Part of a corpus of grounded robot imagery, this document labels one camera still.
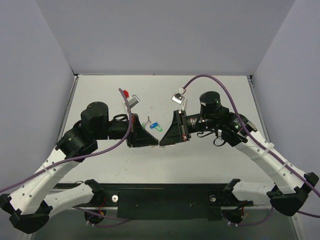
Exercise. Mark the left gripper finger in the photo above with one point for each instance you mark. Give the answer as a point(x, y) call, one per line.
point(142, 133)
point(146, 143)

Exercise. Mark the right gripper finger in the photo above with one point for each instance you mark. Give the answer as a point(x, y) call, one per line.
point(173, 131)
point(169, 142)

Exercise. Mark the silver key upper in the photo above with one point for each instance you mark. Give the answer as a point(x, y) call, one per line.
point(149, 122)

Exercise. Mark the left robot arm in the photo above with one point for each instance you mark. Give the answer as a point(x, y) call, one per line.
point(32, 205)

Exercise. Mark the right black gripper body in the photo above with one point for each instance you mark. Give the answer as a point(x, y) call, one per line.
point(182, 125)

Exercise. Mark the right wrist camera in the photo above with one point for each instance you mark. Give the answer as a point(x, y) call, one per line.
point(180, 99)

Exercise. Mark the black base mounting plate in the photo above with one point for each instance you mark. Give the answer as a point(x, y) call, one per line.
point(184, 201)

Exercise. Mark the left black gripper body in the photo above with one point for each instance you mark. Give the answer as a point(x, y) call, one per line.
point(131, 131)

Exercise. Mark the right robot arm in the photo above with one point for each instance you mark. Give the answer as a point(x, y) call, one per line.
point(290, 187)

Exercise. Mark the blue key tag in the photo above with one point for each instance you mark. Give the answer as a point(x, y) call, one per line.
point(154, 125)

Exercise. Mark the green key tag right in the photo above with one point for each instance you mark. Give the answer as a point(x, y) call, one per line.
point(158, 128)

